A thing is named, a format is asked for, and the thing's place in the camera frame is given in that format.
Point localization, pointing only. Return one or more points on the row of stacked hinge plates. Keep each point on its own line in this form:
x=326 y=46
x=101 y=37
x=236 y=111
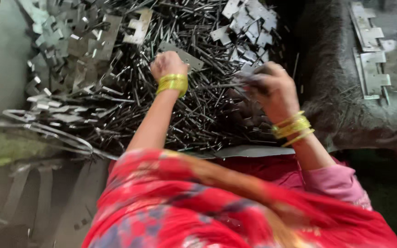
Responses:
x=379 y=51

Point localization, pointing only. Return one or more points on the red patterned garment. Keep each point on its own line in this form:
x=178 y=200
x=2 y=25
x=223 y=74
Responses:
x=219 y=206

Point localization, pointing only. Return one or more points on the pile of notched metal plates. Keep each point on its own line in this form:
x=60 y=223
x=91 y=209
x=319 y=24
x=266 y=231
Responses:
x=71 y=44

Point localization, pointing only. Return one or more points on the heap of thin metal pins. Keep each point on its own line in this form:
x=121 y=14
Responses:
x=184 y=103

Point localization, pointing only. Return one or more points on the person's right hand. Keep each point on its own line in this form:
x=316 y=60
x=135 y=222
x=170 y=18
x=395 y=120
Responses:
x=277 y=90

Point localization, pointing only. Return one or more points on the grey metal sheet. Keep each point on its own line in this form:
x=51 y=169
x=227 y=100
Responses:
x=250 y=151

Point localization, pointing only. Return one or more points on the yellow bangles on wrist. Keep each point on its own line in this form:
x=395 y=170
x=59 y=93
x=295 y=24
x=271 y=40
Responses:
x=292 y=126
x=173 y=83

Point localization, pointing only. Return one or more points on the pink sleeve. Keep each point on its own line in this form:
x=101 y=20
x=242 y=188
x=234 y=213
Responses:
x=336 y=182

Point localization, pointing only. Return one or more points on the grey metal plate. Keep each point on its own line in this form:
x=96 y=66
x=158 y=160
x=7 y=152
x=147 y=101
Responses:
x=184 y=58

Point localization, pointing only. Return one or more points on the small pile of metal plates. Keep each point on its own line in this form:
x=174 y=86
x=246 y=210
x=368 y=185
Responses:
x=248 y=27

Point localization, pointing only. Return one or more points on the person's left hand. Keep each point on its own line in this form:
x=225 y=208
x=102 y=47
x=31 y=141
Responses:
x=167 y=65

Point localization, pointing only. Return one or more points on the yellow bangles on right wrist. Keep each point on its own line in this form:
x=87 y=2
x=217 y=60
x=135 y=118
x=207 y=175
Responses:
x=292 y=126

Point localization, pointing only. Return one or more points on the person's right fingers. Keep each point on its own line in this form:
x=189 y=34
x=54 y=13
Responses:
x=258 y=77

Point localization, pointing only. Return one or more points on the yellow bangles on left wrist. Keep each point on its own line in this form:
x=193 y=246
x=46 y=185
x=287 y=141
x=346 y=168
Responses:
x=173 y=83

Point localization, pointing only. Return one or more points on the dark metal plate piece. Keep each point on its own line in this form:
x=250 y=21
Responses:
x=250 y=81

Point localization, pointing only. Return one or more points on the grey sack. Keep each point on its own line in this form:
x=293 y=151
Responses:
x=339 y=103

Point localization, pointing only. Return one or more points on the person's left fingers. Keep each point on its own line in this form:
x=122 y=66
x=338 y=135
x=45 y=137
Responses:
x=160 y=60

